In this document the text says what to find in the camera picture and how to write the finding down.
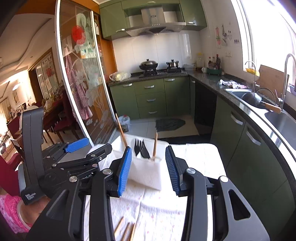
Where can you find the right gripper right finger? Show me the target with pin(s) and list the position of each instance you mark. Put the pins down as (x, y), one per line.
(214, 206)

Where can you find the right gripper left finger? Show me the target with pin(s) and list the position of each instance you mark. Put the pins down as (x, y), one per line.
(82, 207)

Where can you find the pink dotted sleeve forearm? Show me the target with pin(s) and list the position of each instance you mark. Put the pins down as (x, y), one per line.
(10, 210)

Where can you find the green kitchen cabinets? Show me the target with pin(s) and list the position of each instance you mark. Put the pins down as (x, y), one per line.
(256, 145)

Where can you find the steel kitchen sink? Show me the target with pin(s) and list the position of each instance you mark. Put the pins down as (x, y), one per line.
(282, 124)

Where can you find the person's left hand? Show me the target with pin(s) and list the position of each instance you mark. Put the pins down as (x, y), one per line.
(30, 213)

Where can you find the red dining chair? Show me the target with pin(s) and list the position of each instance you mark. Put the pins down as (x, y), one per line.
(9, 176)

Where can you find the dark wooden dining table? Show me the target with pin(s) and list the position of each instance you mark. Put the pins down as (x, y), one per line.
(51, 117)

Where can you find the checked pink apron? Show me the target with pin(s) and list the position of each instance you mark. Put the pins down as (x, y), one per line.
(77, 80)

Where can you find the floral white tablecloth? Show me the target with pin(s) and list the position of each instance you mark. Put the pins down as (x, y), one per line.
(160, 215)

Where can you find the white plastic utensil holder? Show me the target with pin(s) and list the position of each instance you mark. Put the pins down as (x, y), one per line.
(148, 172)

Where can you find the glass sliding door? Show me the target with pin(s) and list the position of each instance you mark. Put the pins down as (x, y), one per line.
(77, 32)

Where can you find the plastic bag on counter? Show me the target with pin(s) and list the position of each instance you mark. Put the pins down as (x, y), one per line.
(119, 76)

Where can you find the dark floor mat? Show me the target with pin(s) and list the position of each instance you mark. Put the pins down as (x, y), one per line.
(169, 124)

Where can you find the black pan in sink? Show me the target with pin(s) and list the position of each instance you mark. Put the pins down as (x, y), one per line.
(255, 100)

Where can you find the crumpled dish cloth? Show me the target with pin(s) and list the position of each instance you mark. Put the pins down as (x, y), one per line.
(232, 84)

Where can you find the small chrome faucet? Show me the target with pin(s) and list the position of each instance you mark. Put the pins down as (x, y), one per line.
(252, 71)

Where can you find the gas stove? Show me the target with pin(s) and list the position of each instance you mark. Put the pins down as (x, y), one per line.
(169, 71)

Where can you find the black wok with lid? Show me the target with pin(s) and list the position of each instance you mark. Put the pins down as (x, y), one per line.
(148, 65)

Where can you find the wooden cutting board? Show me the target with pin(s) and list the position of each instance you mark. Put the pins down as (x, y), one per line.
(271, 78)

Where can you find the chrome tall faucet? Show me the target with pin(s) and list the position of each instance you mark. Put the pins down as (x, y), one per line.
(285, 82)

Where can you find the condiment bottles tray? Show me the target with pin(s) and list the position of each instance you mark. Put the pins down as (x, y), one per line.
(213, 66)

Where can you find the small steel pot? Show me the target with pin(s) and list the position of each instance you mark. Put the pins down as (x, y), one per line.
(173, 64)

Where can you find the green upper cabinets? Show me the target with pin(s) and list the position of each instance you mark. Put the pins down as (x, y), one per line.
(112, 16)

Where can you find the steel range hood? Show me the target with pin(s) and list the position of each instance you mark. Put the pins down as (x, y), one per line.
(154, 20)

